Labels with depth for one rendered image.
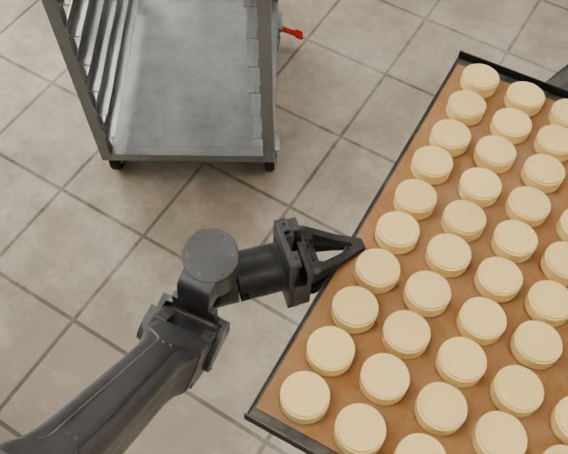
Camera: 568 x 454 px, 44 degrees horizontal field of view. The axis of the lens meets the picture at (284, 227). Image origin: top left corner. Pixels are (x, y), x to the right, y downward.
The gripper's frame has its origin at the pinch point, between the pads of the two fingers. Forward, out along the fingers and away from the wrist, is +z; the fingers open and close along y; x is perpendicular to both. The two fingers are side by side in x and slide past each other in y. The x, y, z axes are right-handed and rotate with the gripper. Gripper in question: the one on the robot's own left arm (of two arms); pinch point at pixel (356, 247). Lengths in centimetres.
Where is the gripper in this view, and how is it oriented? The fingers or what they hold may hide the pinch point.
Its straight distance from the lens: 81.3
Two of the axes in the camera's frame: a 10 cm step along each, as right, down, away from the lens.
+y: -0.2, 5.3, 8.5
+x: 2.8, 8.1, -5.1
